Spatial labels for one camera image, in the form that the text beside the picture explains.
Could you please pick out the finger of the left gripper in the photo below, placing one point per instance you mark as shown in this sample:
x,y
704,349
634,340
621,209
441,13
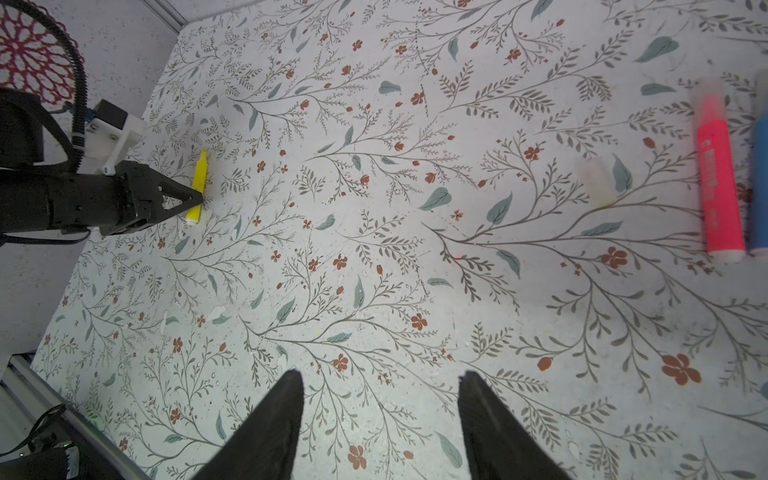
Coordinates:
x,y
170,198

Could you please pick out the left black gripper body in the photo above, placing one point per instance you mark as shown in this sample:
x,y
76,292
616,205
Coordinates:
x,y
128,201

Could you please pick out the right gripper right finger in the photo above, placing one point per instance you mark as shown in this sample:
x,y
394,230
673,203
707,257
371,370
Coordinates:
x,y
497,445

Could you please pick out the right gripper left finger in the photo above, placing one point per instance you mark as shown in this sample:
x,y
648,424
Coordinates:
x,y
265,444

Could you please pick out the pink highlighter pen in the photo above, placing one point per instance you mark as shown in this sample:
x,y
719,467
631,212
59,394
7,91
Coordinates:
x,y
719,200

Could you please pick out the blue highlighter pen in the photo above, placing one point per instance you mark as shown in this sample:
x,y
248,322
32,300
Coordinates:
x,y
758,217

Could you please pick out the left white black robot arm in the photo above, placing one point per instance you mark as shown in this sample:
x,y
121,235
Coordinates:
x,y
26,180

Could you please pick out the clear pen cap on table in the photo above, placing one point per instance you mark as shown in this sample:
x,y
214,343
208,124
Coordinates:
x,y
596,181

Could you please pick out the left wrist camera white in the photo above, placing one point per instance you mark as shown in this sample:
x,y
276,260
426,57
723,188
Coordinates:
x,y
110,134

